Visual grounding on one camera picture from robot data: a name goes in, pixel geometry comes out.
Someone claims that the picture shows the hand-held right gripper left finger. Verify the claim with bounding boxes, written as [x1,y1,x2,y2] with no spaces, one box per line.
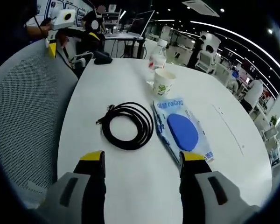
[41,150,107,224]

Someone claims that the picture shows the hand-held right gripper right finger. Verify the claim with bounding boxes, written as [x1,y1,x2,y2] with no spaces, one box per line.
[179,151,259,224]

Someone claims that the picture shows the wet wipes pack blue lid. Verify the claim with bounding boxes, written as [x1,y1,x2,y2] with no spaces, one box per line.
[151,97,215,168]

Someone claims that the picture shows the black cable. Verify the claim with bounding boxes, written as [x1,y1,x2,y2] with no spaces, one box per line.
[95,102,154,151]

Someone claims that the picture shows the clear plastic water bottle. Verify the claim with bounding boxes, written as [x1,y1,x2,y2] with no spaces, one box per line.
[146,39,168,84]

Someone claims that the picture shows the white paper cup green print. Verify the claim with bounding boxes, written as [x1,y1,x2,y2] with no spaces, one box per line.
[152,68,177,97]

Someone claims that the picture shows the small black object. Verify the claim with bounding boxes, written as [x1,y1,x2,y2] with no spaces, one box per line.
[94,57,113,65]

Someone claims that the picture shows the white office desk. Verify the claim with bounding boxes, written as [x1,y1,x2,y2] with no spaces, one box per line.
[104,32,146,59]

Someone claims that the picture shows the grey mesh office chair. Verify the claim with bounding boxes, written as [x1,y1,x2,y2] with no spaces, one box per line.
[0,38,79,209]

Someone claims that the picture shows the open laptop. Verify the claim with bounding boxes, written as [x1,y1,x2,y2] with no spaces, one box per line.
[128,10,155,38]

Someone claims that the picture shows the white table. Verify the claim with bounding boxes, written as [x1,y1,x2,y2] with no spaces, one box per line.
[57,57,273,224]

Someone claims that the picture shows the white office chair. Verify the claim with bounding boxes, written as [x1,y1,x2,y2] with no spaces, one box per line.
[196,50,217,73]

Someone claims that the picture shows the ceiling air vent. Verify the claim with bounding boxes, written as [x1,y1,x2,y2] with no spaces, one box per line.
[182,0,220,17]

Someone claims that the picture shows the long ceiling light strip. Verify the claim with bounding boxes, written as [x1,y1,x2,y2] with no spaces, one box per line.
[191,20,280,73]

